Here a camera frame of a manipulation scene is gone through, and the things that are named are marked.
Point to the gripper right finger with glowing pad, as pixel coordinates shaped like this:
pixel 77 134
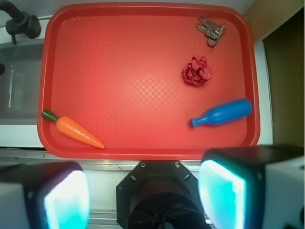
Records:
pixel 254 187

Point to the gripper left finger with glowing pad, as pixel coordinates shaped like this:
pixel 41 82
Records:
pixel 52 195

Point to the silver keys bunch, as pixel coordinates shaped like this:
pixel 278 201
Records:
pixel 212 31

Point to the orange toy carrot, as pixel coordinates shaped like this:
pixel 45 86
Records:
pixel 72 129

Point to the blue plastic toy bottle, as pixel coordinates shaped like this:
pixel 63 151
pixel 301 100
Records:
pixel 224 113

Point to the grey toy sink basin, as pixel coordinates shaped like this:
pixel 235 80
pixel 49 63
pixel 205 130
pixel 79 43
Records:
pixel 20 73

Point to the red crumpled toy lettuce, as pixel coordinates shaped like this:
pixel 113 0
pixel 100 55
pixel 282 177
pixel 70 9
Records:
pixel 197 71

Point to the red plastic tray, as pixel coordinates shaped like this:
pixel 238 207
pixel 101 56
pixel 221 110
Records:
pixel 117 70

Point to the dark sink faucet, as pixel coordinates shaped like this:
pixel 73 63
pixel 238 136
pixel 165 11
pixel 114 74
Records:
pixel 21 22

